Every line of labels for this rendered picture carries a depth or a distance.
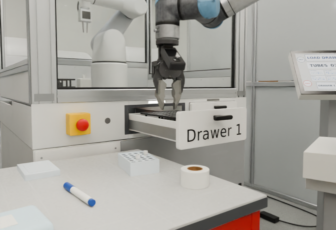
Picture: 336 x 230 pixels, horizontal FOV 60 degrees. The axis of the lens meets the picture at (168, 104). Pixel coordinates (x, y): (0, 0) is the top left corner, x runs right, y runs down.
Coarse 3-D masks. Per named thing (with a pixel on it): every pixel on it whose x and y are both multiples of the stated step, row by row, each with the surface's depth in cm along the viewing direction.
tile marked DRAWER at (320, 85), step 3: (318, 84) 147; (321, 84) 147; (324, 84) 147; (327, 84) 146; (330, 84) 146; (333, 84) 146; (318, 87) 146; (321, 87) 146; (324, 87) 146; (327, 87) 145; (330, 87) 145; (333, 87) 145
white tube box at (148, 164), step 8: (128, 152) 90; (136, 152) 90; (120, 160) 86; (128, 160) 81; (136, 160) 81; (144, 160) 81; (152, 160) 80; (128, 168) 79; (136, 168) 78; (144, 168) 79; (152, 168) 80
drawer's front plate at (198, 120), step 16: (176, 112) 84; (192, 112) 85; (208, 112) 89; (224, 112) 93; (240, 112) 97; (176, 128) 84; (192, 128) 86; (208, 128) 89; (240, 128) 98; (176, 144) 84; (192, 144) 86; (208, 144) 90
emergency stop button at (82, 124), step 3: (78, 120) 93; (81, 120) 93; (84, 120) 94; (78, 123) 93; (81, 123) 93; (84, 123) 94; (87, 123) 94; (78, 126) 93; (81, 126) 93; (84, 126) 94; (87, 126) 94; (78, 129) 93; (81, 129) 93; (84, 129) 94
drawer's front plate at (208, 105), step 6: (198, 102) 130; (204, 102) 131; (210, 102) 133; (216, 102) 135; (222, 102) 138; (228, 102) 140; (234, 102) 142; (192, 108) 127; (198, 108) 129; (204, 108) 131; (210, 108) 133
